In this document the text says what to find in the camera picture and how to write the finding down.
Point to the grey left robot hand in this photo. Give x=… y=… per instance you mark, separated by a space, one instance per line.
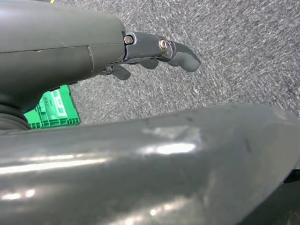
x=58 y=46

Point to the green plastic crate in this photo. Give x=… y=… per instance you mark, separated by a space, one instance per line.
x=53 y=108

